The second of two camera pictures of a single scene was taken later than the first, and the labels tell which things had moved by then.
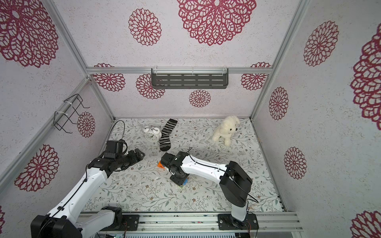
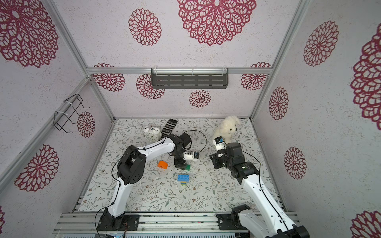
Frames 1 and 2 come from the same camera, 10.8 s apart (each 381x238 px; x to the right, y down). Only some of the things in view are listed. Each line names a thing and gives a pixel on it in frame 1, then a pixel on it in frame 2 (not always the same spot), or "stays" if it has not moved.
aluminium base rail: (203, 222) stays
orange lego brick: (159, 165) stays
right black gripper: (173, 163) → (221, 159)
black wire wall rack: (70, 110) stays
